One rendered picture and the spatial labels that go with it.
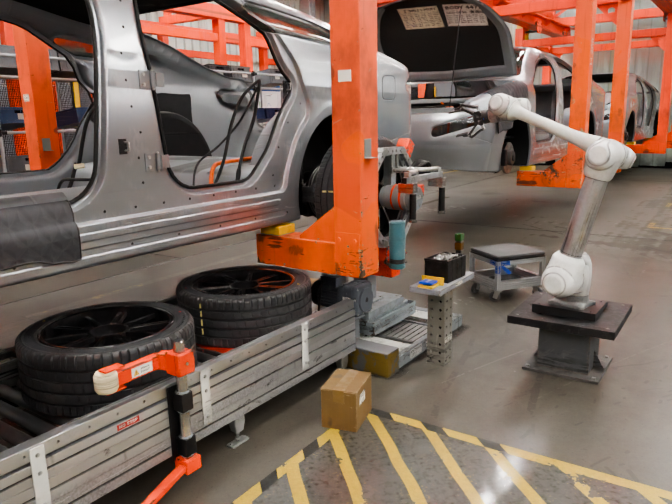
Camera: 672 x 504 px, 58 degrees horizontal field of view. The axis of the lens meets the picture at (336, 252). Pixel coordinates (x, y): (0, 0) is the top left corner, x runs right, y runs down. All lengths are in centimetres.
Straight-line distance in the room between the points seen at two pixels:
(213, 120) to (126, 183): 275
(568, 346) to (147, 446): 205
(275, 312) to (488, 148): 367
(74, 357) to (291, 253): 132
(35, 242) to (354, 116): 144
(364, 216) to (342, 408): 90
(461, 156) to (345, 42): 321
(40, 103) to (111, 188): 244
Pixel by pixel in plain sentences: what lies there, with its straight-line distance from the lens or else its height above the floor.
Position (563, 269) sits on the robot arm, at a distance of 301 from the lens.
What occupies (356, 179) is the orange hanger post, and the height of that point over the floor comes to 100.
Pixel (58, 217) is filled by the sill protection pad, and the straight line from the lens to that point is 242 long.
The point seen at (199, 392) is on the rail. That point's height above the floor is 30.
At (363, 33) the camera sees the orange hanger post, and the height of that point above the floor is 165.
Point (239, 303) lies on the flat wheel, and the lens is 274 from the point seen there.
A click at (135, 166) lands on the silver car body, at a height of 111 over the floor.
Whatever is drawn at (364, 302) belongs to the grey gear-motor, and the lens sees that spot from 328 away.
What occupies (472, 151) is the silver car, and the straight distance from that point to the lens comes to 593.
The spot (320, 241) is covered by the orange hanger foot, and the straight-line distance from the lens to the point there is 304.
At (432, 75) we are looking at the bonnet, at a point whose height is 172.
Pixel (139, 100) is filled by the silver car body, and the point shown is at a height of 137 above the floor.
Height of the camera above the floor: 128
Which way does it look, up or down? 12 degrees down
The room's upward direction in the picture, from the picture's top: 1 degrees counter-clockwise
